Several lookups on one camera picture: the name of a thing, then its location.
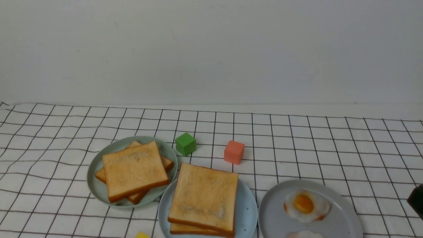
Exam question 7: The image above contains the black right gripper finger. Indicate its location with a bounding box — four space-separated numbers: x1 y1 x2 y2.
407 185 423 219

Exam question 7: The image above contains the orange cube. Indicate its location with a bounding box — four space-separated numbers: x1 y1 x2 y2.
224 140 245 165

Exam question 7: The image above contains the toast slice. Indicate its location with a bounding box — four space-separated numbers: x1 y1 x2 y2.
102 140 170 203
170 223 236 238
95 141 173 204
168 163 239 232

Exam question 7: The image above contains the fried egg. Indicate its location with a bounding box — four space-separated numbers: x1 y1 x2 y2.
284 190 331 223
287 230 326 238

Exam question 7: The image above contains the yellow cube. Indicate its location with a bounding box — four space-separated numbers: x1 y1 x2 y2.
135 232 151 238

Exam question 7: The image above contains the light blue plate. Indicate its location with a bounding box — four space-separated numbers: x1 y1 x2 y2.
158 179 258 238

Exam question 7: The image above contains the green cube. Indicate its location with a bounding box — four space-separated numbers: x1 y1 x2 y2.
175 132 197 157

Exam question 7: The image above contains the white grid tablecloth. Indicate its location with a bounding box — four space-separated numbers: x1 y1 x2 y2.
0 102 423 238

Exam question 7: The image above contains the green plate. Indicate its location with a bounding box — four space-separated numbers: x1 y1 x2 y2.
87 136 180 209

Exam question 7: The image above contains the grey plate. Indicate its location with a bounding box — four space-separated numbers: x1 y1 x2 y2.
258 179 364 238

